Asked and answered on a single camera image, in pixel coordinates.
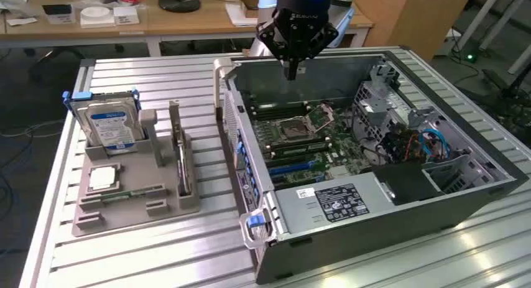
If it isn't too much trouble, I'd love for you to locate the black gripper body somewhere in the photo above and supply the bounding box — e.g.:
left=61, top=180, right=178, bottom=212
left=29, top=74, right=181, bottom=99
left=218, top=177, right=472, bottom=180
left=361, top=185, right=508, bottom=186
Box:
left=271, top=0, right=333, bottom=62

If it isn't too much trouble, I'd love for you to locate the green graphics card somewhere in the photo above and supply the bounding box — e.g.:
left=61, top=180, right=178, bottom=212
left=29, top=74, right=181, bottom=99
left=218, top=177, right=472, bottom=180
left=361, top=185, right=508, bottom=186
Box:
left=169, top=100, right=197, bottom=197

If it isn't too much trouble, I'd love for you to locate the white and brown box stack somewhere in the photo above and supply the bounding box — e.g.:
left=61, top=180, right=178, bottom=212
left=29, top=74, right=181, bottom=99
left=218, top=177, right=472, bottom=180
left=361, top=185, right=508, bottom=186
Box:
left=226, top=2, right=261, bottom=27

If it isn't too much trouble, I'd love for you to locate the wooden desk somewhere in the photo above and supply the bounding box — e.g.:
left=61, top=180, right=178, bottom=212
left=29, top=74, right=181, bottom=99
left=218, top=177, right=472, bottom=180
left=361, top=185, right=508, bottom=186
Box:
left=0, top=0, right=374, bottom=57

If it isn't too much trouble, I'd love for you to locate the wooden cabinet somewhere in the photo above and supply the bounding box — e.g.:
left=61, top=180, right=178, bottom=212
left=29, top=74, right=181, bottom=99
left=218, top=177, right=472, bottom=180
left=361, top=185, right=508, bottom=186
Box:
left=365, top=0, right=477, bottom=62

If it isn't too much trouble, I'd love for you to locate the black round lamp base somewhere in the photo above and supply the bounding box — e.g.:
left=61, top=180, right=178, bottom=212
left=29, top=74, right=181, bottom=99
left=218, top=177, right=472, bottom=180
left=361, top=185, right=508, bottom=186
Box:
left=158, top=0, right=203, bottom=12

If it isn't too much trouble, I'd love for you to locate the metal disk bay cage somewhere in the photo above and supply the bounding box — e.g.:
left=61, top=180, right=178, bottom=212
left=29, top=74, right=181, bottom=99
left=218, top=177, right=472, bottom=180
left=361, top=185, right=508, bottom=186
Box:
left=353, top=63, right=417, bottom=139

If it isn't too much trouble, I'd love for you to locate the metal socket cover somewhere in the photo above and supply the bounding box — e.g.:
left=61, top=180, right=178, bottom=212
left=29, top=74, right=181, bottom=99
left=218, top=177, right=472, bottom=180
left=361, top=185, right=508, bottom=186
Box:
left=306, top=103, right=340, bottom=130

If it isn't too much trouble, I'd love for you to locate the CPU socket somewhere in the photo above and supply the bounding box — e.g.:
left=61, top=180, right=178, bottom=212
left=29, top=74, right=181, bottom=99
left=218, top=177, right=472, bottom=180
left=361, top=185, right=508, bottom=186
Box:
left=278, top=116, right=317, bottom=142

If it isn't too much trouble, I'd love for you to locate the white labelled box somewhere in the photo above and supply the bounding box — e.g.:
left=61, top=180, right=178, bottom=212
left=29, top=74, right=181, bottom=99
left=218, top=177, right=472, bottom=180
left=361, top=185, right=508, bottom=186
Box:
left=113, top=6, right=141, bottom=26

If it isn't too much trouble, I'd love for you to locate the blue card retention latch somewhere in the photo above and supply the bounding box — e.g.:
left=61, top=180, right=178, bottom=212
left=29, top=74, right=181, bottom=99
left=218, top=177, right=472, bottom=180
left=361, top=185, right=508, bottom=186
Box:
left=234, top=129, right=263, bottom=208

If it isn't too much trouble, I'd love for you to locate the green RAM stick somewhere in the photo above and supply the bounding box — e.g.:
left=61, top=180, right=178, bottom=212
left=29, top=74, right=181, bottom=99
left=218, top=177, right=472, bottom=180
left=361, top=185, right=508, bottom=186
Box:
left=102, top=188, right=163, bottom=203
left=271, top=140, right=332, bottom=157

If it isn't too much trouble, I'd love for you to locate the green motherboard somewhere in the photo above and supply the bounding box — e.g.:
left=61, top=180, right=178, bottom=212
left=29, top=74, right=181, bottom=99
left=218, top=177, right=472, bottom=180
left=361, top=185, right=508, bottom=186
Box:
left=249, top=95, right=374, bottom=192

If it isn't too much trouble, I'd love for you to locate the white box with round dish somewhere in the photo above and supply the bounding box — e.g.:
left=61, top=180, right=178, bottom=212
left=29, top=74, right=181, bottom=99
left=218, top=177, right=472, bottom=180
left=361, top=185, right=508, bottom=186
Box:
left=81, top=7, right=117, bottom=29

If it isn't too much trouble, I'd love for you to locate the blue expansion slot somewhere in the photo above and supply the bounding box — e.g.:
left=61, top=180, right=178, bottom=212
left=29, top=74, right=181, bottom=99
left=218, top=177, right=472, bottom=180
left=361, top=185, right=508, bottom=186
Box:
left=267, top=162, right=313, bottom=177

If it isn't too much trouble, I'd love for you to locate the black equipment stand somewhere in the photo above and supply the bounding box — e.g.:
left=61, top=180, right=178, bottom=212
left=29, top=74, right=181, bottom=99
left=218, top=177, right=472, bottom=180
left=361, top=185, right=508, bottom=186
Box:
left=481, top=68, right=531, bottom=121

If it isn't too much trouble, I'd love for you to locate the silver chipset heatsink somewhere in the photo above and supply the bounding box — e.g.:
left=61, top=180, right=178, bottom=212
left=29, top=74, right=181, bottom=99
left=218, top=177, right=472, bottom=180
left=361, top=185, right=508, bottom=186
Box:
left=330, top=166, right=354, bottom=179

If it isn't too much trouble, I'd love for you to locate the hard disk with blue caddy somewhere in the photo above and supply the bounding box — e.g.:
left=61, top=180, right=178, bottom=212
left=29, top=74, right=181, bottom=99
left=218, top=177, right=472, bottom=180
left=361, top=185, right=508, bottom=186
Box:
left=62, top=87, right=145, bottom=155

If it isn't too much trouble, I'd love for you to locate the white box with black top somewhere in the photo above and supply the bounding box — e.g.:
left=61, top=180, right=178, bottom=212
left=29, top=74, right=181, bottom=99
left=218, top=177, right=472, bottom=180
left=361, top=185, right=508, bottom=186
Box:
left=43, top=4, right=78, bottom=24

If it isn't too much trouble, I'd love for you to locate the black plastic shroud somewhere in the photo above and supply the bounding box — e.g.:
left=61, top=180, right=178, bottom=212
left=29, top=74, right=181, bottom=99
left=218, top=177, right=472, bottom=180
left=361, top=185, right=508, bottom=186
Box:
left=372, top=160, right=444, bottom=207

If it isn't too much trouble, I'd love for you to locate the black office chair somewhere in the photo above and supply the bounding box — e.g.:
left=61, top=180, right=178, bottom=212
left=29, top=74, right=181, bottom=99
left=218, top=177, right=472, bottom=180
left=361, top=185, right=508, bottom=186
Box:
left=25, top=47, right=87, bottom=83

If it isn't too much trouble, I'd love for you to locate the grey parts rack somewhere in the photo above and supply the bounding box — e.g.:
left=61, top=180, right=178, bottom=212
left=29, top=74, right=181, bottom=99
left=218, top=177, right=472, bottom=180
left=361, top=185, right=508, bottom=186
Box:
left=73, top=100, right=205, bottom=238

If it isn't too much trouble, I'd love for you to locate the grey power supply unit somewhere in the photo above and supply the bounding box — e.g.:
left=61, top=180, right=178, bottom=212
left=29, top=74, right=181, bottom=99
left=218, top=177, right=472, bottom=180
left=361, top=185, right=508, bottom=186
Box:
left=271, top=171, right=400, bottom=235

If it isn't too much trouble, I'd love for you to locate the blue case release latch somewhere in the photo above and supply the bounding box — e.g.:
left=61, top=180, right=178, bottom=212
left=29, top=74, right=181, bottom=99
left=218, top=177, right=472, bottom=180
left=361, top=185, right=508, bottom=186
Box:
left=245, top=215, right=267, bottom=230

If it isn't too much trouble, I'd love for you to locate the silver CPU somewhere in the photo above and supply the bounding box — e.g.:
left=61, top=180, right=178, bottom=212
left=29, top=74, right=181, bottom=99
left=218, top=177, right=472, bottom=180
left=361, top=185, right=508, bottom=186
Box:
left=90, top=168, right=121, bottom=189

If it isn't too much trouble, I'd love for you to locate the open black PC case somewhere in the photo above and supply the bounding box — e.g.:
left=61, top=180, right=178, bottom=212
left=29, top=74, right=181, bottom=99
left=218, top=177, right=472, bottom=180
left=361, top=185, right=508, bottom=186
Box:
left=213, top=50, right=530, bottom=285

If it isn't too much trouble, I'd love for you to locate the black wire bundle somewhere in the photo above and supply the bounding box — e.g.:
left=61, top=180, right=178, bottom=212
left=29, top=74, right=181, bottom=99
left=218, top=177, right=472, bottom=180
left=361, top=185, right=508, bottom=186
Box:
left=378, top=131, right=410, bottom=164

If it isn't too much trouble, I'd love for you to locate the red wire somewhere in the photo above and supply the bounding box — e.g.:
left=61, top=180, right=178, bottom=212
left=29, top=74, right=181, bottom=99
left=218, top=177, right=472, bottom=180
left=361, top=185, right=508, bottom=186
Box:
left=405, top=131, right=417, bottom=160

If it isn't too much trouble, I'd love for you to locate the blue wire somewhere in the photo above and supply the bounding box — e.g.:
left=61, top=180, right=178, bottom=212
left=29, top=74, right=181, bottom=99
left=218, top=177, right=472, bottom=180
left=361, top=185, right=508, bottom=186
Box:
left=418, top=129, right=453, bottom=160

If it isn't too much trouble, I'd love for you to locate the white table frame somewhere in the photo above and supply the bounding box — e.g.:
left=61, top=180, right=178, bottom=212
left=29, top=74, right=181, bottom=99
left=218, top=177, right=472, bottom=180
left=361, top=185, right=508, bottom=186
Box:
left=454, top=0, right=531, bottom=74

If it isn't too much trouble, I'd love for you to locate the metal disk bay bracket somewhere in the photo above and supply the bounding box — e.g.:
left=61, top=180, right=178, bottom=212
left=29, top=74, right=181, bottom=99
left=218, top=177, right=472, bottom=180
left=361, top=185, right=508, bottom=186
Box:
left=421, top=152, right=496, bottom=195

